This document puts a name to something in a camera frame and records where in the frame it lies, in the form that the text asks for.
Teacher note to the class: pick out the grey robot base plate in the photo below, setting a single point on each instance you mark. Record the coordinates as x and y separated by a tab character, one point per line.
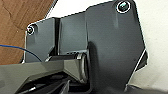
113	40

